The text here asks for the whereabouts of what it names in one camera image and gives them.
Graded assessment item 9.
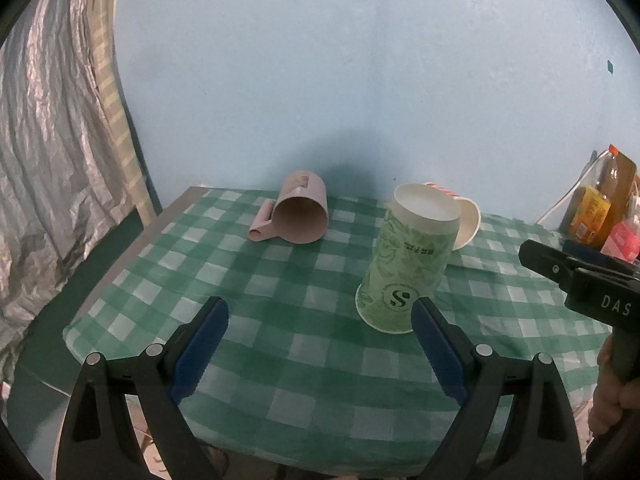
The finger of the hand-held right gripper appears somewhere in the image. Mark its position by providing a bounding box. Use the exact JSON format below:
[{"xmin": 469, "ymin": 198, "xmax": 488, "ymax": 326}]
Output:
[
  {"xmin": 562, "ymin": 240, "xmax": 640, "ymax": 279},
  {"xmin": 518, "ymin": 239, "xmax": 584, "ymax": 306}
]

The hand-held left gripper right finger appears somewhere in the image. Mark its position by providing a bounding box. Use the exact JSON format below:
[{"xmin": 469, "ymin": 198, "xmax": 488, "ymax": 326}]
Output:
[{"xmin": 410, "ymin": 297, "xmax": 586, "ymax": 480}]

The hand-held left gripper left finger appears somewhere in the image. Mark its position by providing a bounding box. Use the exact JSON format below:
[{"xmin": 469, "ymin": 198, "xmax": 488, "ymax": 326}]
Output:
[{"xmin": 56, "ymin": 296, "xmax": 231, "ymax": 480}]

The green patterned paper cup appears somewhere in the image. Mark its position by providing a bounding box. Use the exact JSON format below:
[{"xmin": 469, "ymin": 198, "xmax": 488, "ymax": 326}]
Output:
[{"xmin": 355, "ymin": 183, "xmax": 460, "ymax": 335}]

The white red-striped paper cup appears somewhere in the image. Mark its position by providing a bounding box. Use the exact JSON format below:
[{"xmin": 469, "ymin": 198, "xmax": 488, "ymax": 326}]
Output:
[{"xmin": 423, "ymin": 182, "xmax": 482, "ymax": 252}]

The person's right hand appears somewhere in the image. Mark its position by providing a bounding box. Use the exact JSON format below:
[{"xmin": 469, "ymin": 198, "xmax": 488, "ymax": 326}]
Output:
[{"xmin": 588, "ymin": 332, "xmax": 632, "ymax": 437}]

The pink packet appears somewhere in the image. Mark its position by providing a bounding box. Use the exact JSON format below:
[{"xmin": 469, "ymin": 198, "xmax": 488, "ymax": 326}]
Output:
[{"xmin": 599, "ymin": 214, "xmax": 640, "ymax": 262}]

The yellow labelled bottle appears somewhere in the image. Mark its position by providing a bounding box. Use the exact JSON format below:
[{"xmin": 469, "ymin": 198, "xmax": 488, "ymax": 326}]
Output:
[{"xmin": 569, "ymin": 185, "xmax": 614, "ymax": 249}]

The brown bottle with orange cap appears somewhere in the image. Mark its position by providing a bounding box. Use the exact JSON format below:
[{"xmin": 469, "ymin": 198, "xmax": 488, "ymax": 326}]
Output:
[{"xmin": 596, "ymin": 144, "xmax": 640, "ymax": 252}]

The green checked tablecloth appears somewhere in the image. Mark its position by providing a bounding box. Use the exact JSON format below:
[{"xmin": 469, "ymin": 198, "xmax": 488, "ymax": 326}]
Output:
[{"xmin": 62, "ymin": 186, "xmax": 615, "ymax": 467}]

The pink plastic mug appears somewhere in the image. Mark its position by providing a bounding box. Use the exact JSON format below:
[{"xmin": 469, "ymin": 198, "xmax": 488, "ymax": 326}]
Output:
[{"xmin": 248, "ymin": 170, "xmax": 330, "ymax": 246}]

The silver foil curtain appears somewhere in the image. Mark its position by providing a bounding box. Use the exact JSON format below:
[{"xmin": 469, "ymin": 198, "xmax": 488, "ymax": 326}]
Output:
[{"xmin": 0, "ymin": 0, "xmax": 151, "ymax": 391}]

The pale striped cloth strip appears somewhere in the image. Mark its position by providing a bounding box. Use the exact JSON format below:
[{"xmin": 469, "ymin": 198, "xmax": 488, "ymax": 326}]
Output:
[{"xmin": 89, "ymin": 0, "xmax": 157, "ymax": 227}]

